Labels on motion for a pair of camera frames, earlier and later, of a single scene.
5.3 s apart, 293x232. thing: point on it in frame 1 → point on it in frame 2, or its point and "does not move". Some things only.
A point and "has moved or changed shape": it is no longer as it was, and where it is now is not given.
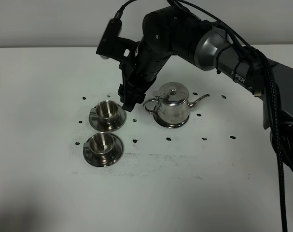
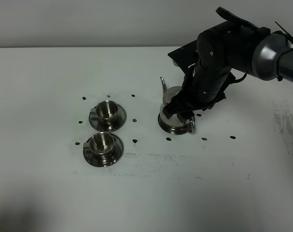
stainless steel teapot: [171, 106] has moved or changed shape
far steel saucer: [110, 124] does not move
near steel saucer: [91, 157] does not move
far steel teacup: [107, 109] does not move
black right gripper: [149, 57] → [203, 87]
